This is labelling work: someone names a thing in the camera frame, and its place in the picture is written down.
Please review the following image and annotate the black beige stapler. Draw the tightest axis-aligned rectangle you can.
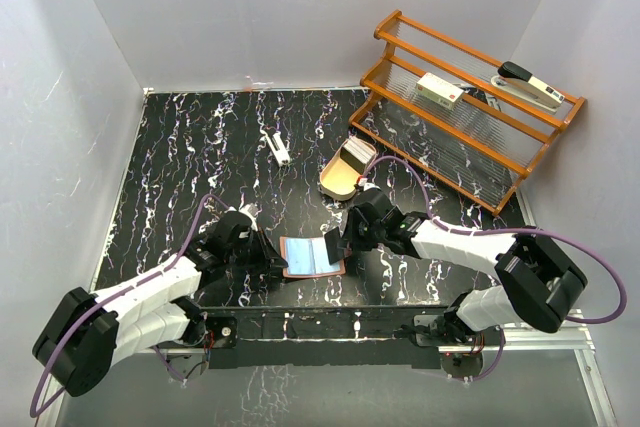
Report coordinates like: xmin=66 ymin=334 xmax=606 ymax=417
xmin=491 ymin=61 xmax=565 ymax=112

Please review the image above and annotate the white staple remover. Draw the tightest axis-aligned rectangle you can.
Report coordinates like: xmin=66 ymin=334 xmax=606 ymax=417
xmin=260 ymin=130 xmax=291 ymax=167

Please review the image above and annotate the orange wooden shelf rack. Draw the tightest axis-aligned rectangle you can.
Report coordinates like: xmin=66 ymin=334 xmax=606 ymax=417
xmin=349 ymin=10 xmax=586 ymax=215

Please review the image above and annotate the beige oval card tray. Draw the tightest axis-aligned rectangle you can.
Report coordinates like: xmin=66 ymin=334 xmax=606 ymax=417
xmin=320 ymin=140 xmax=365 ymax=201

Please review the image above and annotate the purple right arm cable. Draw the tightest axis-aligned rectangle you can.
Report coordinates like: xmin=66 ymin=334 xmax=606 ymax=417
xmin=362 ymin=155 xmax=629 ymax=383

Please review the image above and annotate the white red staples box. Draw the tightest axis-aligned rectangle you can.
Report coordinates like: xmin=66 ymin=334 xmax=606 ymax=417
xmin=415 ymin=72 xmax=464 ymax=110

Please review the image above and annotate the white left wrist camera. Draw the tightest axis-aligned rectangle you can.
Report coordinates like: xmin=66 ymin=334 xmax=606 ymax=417
xmin=239 ymin=203 xmax=260 ymax=223

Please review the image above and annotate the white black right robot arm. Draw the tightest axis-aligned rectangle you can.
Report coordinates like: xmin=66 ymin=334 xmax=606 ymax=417
xmin=324 ymin=188 xmax=588 ymax=344

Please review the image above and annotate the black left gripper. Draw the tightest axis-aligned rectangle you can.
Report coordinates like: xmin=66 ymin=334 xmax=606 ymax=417
xmin=226 ymin=225 xmax=288 ymax=276

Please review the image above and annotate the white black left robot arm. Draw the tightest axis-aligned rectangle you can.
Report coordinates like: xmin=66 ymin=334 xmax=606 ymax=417
xmin=32 ymin=210 xmax=288 ymax=397

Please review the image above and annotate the stack of credit cards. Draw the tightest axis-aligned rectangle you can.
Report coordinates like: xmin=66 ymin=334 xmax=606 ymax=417
xmin=340 ymin=136 xmax=377 ymax=173

